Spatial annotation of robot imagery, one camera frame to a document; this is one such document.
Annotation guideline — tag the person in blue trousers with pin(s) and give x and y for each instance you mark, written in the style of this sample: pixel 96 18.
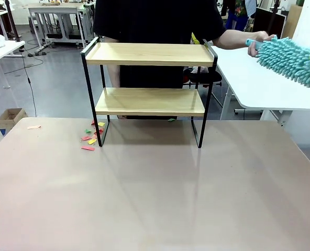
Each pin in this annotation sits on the person in blue trousers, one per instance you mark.
pixel 236 22

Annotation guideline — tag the black office chair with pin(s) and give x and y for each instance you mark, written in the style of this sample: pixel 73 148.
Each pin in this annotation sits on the black office chair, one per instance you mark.
pixel 212 78

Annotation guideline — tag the person in black shirt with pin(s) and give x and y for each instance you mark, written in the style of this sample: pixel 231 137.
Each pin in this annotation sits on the person in black shirt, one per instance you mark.
pixel 155 23

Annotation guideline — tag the grey floor power strip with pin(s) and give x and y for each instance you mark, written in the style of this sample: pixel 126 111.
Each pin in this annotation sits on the grey floor power strip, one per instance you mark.
pixel 37 54

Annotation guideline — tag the black tripod pole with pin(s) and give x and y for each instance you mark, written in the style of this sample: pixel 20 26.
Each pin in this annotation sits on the black tripod pole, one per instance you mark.
pixel 12 21

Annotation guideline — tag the teal microfiber duster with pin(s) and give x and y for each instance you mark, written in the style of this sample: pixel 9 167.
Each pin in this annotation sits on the teal microfiber duster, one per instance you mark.
pixel 283 60

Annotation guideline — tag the open cardboard box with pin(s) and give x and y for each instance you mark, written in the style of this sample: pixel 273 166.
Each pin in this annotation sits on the open cardboard box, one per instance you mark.
pixel 11 116

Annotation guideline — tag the person's left forearm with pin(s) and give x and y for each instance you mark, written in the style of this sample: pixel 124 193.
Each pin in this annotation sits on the person's left forearm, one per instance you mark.
pixel 236 39

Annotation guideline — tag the brown cardboard panel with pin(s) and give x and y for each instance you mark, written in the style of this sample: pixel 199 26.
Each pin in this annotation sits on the brown cardboard panel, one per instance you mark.
pixel 292 23

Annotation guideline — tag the grey metal workbench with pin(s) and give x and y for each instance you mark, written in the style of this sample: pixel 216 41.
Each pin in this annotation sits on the grey metal workbench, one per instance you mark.
pixel 53 10

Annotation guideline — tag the large white curved desk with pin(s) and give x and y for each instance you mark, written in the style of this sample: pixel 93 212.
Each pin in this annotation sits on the large white curved desk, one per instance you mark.
pixel 249 83

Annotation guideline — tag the long red paper strip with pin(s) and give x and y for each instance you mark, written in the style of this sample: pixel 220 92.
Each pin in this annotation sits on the long red paper strip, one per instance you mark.
pixel 88 148

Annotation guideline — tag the two-tier wooden black-frame shelf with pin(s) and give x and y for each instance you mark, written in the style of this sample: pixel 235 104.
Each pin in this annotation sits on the two-tier wooden black-frame shelf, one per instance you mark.
pixel 149 56

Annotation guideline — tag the person's left hand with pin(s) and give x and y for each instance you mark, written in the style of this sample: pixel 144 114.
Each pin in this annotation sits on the person's left hand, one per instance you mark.
pixel 265 36

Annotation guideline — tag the black computer monitor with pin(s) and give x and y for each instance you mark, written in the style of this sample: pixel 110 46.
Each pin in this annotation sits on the black computer monitor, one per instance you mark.
pixel 259 21

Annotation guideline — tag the black clamp pole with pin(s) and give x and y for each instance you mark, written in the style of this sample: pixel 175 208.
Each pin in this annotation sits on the black clamp pole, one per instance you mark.
pixel 272 18

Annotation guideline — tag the yellow paper scrap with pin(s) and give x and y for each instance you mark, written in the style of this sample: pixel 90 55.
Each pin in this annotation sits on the yellow paper scrap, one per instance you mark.
pixel 92 141
pixel 101 124

